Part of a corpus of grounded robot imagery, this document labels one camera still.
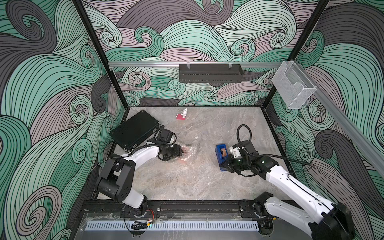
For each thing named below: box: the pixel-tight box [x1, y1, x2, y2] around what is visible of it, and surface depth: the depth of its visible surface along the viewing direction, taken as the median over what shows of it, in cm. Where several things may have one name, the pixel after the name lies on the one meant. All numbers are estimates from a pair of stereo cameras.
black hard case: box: [109, 110, 161, 152], surface depth 101 cm
